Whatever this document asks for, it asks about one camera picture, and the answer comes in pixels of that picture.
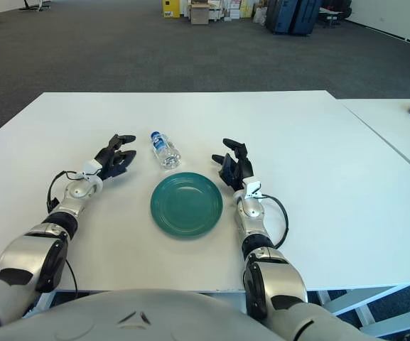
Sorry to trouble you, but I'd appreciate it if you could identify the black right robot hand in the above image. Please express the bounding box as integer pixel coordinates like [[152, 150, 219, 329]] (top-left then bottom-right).
[[210, 138, 255, 193]]

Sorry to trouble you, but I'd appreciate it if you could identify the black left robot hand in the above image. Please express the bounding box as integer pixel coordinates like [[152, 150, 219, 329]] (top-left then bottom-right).
[[90, 133, 138, 180]]

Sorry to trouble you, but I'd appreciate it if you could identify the clear bottle with blue cap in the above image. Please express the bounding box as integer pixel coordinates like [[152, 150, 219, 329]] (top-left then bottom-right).
[[149, 131, 182, 170]]

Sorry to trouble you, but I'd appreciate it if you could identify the green round plate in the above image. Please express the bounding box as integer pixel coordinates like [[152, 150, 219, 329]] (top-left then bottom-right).
[[150, 172, 224, 239]]

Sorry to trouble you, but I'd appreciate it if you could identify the white plastic bag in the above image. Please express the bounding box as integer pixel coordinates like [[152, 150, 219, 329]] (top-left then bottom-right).
[[253, 6, 268, 25]]

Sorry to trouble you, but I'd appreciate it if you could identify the blue suitcase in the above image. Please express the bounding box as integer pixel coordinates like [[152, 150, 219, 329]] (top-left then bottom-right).
[[264, 0, 298, 36]]

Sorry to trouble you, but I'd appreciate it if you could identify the yellow box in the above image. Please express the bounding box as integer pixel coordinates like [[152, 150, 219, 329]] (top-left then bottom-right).
[[161, 0, 181, 18]]

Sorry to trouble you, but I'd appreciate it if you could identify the brown cardboard box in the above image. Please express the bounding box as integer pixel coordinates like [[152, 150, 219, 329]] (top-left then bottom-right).
[[190, 3, 211, 25]]

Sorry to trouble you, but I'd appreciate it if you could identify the stack of white boxes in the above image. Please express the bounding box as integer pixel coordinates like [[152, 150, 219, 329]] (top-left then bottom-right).
[[210, 0, 255, 21]]

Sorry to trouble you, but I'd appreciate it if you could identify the grey robot torso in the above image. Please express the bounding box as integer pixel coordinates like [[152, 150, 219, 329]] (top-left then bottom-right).
[[0, 288, 369, 341]]

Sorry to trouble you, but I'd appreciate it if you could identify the dark navy suitcase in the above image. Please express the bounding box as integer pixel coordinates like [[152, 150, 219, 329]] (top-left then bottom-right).
[[289, 0, 323, 36]]

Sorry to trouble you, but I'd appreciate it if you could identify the chair base with casters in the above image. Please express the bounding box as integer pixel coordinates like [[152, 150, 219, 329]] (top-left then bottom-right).
[[18, 0, 53, 11]]

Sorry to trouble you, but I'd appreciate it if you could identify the black chair at desk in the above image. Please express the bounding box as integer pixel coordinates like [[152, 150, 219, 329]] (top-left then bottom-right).
[[318, 0, 353, 28]]

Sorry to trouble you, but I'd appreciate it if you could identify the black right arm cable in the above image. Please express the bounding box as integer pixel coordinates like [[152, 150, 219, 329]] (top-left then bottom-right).
[[261, 193, 291, 249]]

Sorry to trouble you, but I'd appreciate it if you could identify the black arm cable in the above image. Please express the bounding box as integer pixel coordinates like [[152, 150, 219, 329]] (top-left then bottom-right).
[[261, 193, 291, 249], [45, 170, 85, 214]]

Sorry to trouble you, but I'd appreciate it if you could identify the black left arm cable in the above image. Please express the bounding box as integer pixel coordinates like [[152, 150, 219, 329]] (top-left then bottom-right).
[[45, 170, 85, 214]]

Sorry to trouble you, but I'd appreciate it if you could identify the white table frame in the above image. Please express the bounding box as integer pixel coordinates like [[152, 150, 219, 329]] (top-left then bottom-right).
[[316, 282, 410, 338]]

